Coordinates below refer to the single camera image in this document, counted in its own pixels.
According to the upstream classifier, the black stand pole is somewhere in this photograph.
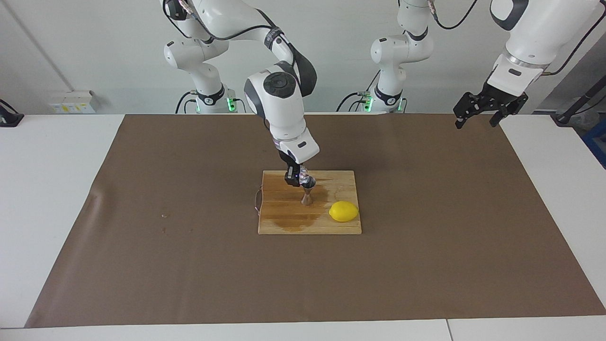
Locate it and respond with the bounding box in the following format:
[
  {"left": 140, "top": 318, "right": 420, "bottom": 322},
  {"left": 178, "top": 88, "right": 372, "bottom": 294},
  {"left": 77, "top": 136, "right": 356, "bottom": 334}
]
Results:
[{"left": 552, "top": 73, "right": 606, "bottom": 125}]

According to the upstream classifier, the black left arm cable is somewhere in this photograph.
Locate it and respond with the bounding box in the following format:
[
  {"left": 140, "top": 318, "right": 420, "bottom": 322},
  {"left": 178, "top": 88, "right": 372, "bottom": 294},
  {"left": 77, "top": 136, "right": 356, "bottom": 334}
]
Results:
[{"left": 428, "top": 0, "right": 606, "bottom": 76}]

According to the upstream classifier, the black table clamp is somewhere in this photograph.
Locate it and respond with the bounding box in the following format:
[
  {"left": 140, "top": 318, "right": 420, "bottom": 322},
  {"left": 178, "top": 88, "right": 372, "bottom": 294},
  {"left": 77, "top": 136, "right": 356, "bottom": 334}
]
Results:
[{"left": 0, "top": 99, "right": 24, "bottom": 127}]

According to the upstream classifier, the small clear glass pitcher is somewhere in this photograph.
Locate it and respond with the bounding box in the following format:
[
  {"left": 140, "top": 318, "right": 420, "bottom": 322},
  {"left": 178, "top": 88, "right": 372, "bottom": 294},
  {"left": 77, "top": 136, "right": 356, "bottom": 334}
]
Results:
[{"left": 297, "top": 167, "right": 317, "bottom": 188}]

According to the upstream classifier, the brown paper table mat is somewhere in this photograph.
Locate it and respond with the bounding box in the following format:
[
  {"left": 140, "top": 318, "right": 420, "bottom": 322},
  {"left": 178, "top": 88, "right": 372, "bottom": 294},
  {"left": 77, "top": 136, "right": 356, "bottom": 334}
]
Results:
[{"left": 25, "top": 113, "right": 606, "bottom": 328}]

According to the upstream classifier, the steel double jigger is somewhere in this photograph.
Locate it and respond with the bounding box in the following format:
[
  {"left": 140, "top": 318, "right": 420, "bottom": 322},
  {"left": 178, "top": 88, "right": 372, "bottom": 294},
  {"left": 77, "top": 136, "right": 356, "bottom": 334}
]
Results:
[{"left": 301, "top": 178, "right": 317, "bottom": 206}]

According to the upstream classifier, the wooden cutting board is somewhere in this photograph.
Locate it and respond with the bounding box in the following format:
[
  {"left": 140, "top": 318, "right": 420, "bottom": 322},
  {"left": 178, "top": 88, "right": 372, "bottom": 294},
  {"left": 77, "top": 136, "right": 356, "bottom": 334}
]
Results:
[{"left": 254, "top": 170, "right": 363, "bottom": 235}]

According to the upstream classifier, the white wall socket box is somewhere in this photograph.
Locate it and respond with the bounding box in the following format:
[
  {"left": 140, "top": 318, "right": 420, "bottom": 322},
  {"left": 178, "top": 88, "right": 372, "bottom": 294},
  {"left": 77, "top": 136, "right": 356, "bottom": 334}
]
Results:
[{"left": 49, "top": 90, "right": 101, "bottom": 114}]

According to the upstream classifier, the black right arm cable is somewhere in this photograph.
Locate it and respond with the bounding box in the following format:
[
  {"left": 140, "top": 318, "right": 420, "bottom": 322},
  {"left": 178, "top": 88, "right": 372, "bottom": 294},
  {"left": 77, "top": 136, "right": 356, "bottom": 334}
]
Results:
[{"left": 162, "top": 0, "right": 303, "bottom": 76}]

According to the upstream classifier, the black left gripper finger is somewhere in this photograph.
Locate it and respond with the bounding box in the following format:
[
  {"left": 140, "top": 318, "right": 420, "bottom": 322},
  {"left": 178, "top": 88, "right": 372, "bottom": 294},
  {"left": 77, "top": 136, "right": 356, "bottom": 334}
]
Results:
[
  {"left": 453, "top": 94, "right": 488, "bottom": 129},
  {"left": 490, "top": 94, "right": 528, "bottom": 127}
]

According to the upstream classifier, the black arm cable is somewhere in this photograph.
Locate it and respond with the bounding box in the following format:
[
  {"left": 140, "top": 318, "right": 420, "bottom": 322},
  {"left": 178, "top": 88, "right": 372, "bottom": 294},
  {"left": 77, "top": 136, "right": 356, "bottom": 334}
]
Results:
[
  {"left": 428, "top": 0, "right": 606, "bottom": 76},
  {"left": 162, "top": 0, "right": 303, "bottom": 76}
]

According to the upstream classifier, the blue crate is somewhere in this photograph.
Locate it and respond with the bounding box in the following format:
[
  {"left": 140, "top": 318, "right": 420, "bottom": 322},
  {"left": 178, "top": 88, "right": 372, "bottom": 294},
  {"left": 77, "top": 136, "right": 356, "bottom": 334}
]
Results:
[{"left": 581, "top": 118, "right": 606, "bottom": 169}]

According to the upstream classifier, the yellow lemon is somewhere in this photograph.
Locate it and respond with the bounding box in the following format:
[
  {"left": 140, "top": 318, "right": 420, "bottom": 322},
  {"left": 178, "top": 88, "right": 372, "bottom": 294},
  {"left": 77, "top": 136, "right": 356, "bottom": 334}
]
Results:
[{"left": 329, "top": 200, "right": 359, "bottom": 223}]

